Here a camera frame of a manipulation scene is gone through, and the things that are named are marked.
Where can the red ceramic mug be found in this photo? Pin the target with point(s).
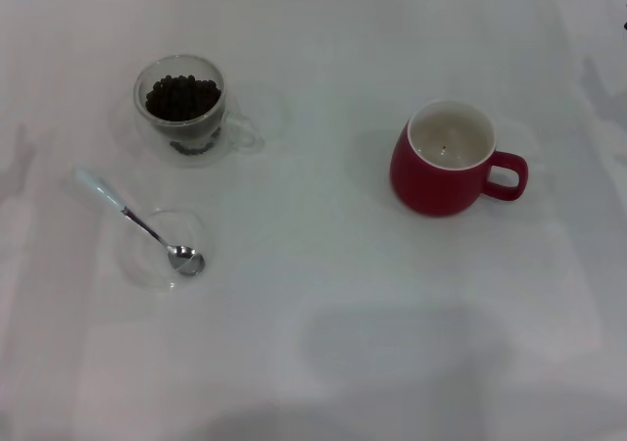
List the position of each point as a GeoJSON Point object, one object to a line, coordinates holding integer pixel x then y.
{"type": "Point", "coordinates": [431, 191]}

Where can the dark coffee beans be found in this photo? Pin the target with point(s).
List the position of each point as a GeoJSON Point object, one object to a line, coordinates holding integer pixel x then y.
{"type": "Point", "coordinates": [181, 98]}

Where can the clear glass saucer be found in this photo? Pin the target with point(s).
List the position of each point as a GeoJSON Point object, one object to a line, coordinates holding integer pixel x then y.
{"type": "Point", "coordinates": [142, 259]}

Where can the clear double-wall glass cup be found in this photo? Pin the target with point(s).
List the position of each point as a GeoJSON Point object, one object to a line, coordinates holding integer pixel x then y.
{"type": "Point", "coordinates": [161, 139]}

